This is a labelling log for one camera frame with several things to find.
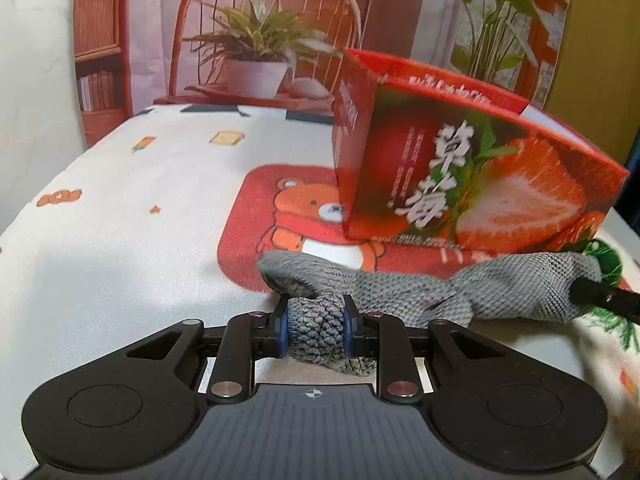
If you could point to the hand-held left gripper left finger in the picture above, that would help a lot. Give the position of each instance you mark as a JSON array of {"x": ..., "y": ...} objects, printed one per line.
[{"x": 284, "y": 332}]

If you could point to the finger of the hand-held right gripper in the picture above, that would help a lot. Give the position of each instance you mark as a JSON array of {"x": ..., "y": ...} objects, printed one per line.
[{"x": 607, "y": 300}]

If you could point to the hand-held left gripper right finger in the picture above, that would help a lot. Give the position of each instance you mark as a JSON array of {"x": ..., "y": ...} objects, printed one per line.
[{"x": 348, "y": 332}]

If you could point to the grey knitted cloth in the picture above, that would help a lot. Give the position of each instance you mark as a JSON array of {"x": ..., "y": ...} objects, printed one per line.
[{"x": 500, "y": 285}]

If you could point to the red strawberry print cardboard box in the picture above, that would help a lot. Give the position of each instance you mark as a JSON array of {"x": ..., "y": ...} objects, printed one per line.
[{"x": 425, "y": 160}]

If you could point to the printed cartoon tablecloth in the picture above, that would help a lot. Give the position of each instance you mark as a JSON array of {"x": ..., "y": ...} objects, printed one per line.
[{"x": 150, "y": 260}]

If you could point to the yellow wooden panel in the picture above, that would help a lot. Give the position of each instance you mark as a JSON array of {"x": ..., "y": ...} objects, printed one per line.
[{"x": 600, "y": 60}]

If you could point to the printed room scene backdrop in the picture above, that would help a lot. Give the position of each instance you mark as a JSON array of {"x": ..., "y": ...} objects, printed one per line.
[{"x": 150, "y": 60}]

